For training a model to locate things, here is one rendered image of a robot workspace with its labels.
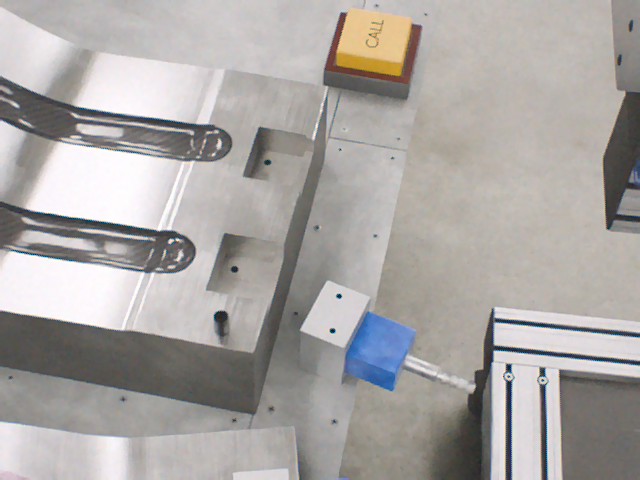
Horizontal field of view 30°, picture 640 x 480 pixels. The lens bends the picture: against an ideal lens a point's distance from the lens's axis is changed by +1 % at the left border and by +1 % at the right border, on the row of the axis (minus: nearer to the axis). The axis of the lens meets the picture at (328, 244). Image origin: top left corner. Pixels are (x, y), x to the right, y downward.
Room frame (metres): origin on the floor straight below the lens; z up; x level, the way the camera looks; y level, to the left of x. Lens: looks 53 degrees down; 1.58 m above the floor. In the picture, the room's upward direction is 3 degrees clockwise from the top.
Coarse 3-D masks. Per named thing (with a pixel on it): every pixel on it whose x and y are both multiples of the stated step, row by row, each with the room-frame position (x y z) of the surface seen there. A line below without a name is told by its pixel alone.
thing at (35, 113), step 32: (0, 96) 0.63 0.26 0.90; (32, 96) 0.64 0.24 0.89; (32, 128) 0.61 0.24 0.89; (64, 128) 0.62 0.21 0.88; (96, 128) 0.62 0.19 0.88; (128, 128) 0.62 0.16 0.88; (160, 128) 0.62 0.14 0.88; (192, 128) 0.62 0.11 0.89; (192, 160) 0.58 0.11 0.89; (0, 224) 0.52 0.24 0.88; (32, 224) 0.52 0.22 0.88; (64, 224) 0.52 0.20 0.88; (96, 224) 0.52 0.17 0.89; (64, 256) 0.49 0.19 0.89; (96, 256) 0.49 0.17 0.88; (128, 256) 0.50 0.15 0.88; (160, 256) 0.49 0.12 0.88; (192, 256) 0.49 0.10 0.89
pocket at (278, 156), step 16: (256, 144) 0.62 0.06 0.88; (272, 144) 0.62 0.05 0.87; (288, 144) 0.62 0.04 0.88; (304, 144) 0.62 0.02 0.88; (256, 160) 0.61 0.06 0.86; (272, 160) 0.61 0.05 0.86; (288, 160) 0.61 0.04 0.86; (304, 160) 0.60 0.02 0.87; (256, 176) 0.59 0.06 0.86; (272, 176) 0.60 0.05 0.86; (288, 176) 0.60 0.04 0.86; (304, 176) 0.59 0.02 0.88
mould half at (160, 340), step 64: (0, 64) 0.66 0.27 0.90; (64, 64) 0.68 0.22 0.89; (128, 64) 0.69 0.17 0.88; (0, 128) 0.60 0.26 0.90; (256, 128) 0.62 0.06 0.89; (320, 128) 0.64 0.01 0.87; (0, 192) 0.54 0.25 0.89; (64, 192) 0.55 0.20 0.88; (128, 192) 0.55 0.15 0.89; (192, 192) 0.55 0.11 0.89; (256, 192) 0.56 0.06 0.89; (0, 256) 0.49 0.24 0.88; (0, 320) 0.44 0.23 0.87; (64, 320) 0.44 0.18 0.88; (128, 320) 0.44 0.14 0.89; (192, 320) 0.44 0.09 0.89; (256, 320) 0.44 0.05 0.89; (128, 384) 0.43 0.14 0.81; (192, 384) 0.42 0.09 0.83; (256, 384) 0.42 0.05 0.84
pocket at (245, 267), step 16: (224, 240) 0.52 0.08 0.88; (240, 240) 0.51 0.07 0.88; (256, 240) 0.51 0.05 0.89; (224, 256) 0.51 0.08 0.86; (240, 256) 0.51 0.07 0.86; (256, 256) 0.51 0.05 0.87; (272, 256) 0.51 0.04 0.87; (224, 272) 0.50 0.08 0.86; (240, 272) 0.50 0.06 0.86; (256, 272) 0.50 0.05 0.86; (272, 272) 0.49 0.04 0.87; (208, 288) 0.47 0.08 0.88; (224, 288) 0.48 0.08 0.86; (240, 288) 0.49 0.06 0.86; (256, 288) 0.49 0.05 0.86; (272, 288) 0.48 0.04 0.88
